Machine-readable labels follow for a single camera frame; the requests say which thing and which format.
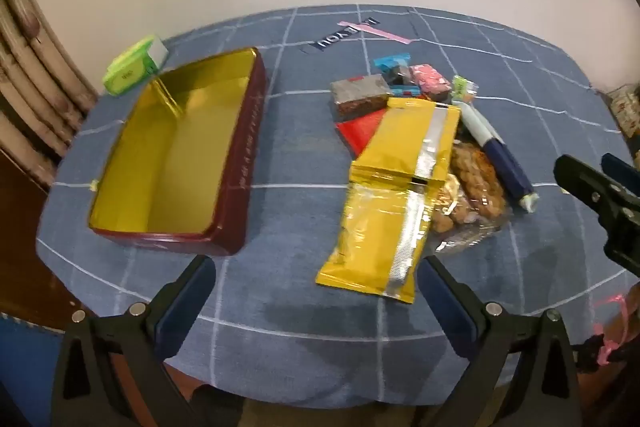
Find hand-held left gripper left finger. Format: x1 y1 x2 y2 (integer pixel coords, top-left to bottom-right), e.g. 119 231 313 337
50 254 217 427

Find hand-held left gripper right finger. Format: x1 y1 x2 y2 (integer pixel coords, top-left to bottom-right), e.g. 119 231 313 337
417 255 583 427

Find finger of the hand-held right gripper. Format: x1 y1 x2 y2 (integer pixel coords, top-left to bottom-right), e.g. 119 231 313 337
554 154 610 219
601 152 640 210

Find clear bag of fried snacks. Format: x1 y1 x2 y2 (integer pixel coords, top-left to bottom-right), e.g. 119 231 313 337
430 139 511 253

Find maroon tin box gold inside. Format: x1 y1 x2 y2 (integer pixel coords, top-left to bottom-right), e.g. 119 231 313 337
87 47 268 257

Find pink patterned snack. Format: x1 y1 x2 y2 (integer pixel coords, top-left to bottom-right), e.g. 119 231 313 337
409 63 451 100

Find red foil packet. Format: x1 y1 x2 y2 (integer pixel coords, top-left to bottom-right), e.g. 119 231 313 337
335 107 388 158

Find floral patterned box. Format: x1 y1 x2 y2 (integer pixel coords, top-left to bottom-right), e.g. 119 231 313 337
605 84 640 138

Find white and navy stick packet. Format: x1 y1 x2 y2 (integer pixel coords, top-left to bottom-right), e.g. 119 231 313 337
457 102 540 214

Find pink ribbon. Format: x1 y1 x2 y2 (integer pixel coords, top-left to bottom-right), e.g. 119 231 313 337
592 289 631 365

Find green candy packet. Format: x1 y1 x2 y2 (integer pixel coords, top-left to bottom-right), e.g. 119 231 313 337
450 76 480 105

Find blue checked tablecloth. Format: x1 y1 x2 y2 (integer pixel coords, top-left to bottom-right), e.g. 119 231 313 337
35 4 640 410

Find blue wrapped dark candy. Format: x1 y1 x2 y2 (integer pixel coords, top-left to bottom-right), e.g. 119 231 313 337
372 53 418 95

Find pink tape strip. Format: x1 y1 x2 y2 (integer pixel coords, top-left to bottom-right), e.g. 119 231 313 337
357 23 418 44

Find grey wrapped brownie snack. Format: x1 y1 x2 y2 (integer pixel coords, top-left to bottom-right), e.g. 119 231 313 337
330 74 393 118

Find green tissue pack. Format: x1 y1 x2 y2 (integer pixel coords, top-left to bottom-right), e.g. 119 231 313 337
102 34 170 96

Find navy printed fabric label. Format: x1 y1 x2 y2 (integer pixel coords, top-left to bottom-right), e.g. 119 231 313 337
301 18 381 54

